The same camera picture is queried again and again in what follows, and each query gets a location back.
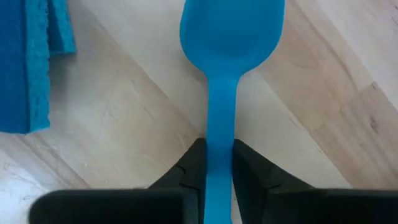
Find blue dish brush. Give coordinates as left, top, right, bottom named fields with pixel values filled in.
left=179, top=0, right=286, bottom=224

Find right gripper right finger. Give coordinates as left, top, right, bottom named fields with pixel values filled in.
left=231, top=139, right=398, bottom=224

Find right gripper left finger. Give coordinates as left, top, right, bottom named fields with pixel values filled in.
left=29, top=138, right=208, bottom=224

